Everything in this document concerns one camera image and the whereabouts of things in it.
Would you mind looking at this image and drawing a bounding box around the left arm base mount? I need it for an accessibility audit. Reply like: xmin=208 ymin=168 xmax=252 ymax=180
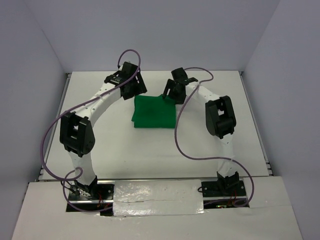
xmin=65 ymin=178 xmax=115 ymax=217

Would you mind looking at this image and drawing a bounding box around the silver tape covered panel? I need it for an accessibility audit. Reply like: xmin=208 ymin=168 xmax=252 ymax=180
xmin=112 ymin=179 xmax=204 ymax=217

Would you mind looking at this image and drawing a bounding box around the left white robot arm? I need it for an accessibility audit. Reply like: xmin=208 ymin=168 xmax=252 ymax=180
xmin=59 ymin=62 xmax=147 ymax=200

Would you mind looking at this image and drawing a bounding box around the aluminium table frame rail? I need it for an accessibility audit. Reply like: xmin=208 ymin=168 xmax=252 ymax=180
xmin=238 ymin=71 xmax=274 ymax=176

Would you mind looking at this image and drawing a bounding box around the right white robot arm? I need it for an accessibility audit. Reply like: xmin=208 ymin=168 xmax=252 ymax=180
xmin=162 ymin=67 xmax=239 ymax=196

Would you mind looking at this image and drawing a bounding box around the green t-shirt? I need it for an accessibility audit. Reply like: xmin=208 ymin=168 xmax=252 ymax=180
xmin=131 ymin=95 xmax=176 ymax=129

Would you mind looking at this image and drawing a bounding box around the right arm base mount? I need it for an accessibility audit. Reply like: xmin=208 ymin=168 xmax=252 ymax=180
xmin=197 ymin=171 xmax=249 ymax=209

